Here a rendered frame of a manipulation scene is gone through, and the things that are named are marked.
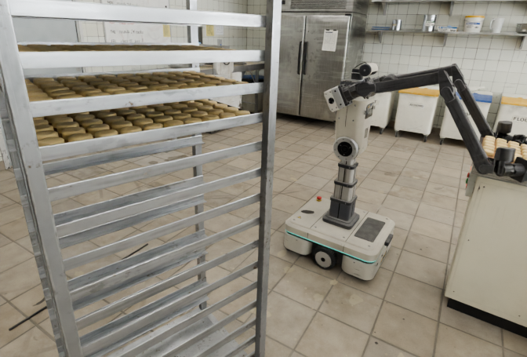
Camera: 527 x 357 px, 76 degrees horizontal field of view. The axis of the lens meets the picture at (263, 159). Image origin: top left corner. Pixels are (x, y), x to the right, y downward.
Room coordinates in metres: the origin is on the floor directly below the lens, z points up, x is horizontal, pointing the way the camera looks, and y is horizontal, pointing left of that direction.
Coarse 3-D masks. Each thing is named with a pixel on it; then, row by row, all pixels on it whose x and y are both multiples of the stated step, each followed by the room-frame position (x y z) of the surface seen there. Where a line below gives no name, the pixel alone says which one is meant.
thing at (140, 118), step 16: (80, 112) 0.95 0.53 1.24; (96, 112) 0.97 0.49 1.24; (112, 112) 0.96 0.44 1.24; (128, 112) 0.97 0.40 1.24; (144, 112) 0.99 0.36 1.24; (160, 112) 0.98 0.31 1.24; (176, 112) 0.99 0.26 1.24; (192, 112) 1.00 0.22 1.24; (208, 112) 1.02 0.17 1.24; (224, 112) 1.01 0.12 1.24; (240, 112) 1.02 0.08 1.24; (48, 128) 0.78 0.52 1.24; (64, 128) 0.80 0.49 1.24; (80, 128) 0.79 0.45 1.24; (96, 128) 0.79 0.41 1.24; (112, 128) 0.83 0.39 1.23; (128, 128) 0.80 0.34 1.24; (144, 128) 0.82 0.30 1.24; (48, 144) 0.67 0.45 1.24
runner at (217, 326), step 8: (248, 304) 0.98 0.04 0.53; (240, 312) 0.96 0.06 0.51; (224, 320) 0.91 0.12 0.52; (232, 320) 0.94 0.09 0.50; (208, 328) 0.87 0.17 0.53; (216, 328) 0.89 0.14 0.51; (200, 336) 0.85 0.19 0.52; (184, 344) 0.81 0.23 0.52; (192, 344) 0.83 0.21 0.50; (168, 352) 0.78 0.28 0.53; (176, 352) 0.79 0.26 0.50
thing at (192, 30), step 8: (192, 0) 1.33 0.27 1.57; (192, 8) 1.33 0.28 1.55; (192, 32) 1.33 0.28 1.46; (192, 40) 1.33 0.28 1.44; (192, 64) 1.33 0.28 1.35; (192, 136) 1.34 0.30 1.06; (200, 144) 1.34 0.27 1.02; (192, 152) 1.35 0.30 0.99; (200, 152) 1.34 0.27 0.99; (200, 168) 1.34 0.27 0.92; (200, 208) 1.33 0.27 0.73; (200, 224) 1.33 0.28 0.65; (200, 304) 1.34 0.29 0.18
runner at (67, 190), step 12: (252, 144) 0.98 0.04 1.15; (192, 156) 0.85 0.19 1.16; (204, 156) 0.87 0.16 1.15; (216, 156) 0.90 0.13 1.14; (228, 156) 0.93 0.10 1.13; (144, 168) 0.76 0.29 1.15; (156, 168) 0.78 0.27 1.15; (168, 168) 0.80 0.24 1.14; (180, 168) 0.83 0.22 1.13; (84, 180) 0.68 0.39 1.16; (96, 180) 0.69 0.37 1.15; (108, 180) 0.71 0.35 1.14; (120, 180) 0.72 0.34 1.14; (132, 180) 0.74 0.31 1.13; (60, 192) 0.64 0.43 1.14; (72, 192) 0.66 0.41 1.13; (84, 192) 0.67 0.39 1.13
